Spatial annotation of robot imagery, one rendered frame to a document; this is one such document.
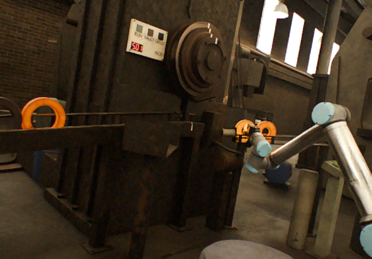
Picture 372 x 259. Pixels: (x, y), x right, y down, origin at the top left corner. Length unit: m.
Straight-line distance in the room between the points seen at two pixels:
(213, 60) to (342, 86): 2.75
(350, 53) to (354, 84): 0.41
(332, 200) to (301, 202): 0.18
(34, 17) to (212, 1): 6.02
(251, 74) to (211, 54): 8.04
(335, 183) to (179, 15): 1.45
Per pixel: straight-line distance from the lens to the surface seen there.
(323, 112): 1.64
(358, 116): 4.26
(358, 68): 4.39
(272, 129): 2.31
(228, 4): 2.44
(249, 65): 9.86
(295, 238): 2.30
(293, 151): 1.95
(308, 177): 2.19
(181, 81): 1.86
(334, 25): 11.06
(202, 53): 1.86
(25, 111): 1.44
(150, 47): 1.87
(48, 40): 7.97
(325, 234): 2.26
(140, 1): 1.88
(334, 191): 2.19
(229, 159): 2.10
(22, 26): 7.81
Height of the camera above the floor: 0.83
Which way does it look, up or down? 3 degrees down
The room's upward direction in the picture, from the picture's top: 10 degrees clockwise
